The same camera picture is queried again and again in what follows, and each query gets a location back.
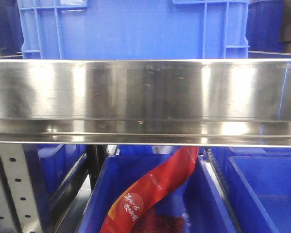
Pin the lower blue bin right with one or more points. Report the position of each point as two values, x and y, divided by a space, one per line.
260 193

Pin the lower blue bin centre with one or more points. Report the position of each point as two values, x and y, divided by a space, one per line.
195 207

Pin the stainless steel shelf rail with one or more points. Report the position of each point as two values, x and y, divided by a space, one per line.
210 102

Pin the large blue target bin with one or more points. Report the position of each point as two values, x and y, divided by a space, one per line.
134 29

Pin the perforated grey metal upright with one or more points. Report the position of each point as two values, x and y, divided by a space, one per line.
18 207

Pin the red printed bag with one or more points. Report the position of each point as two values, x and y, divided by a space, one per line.
148 190

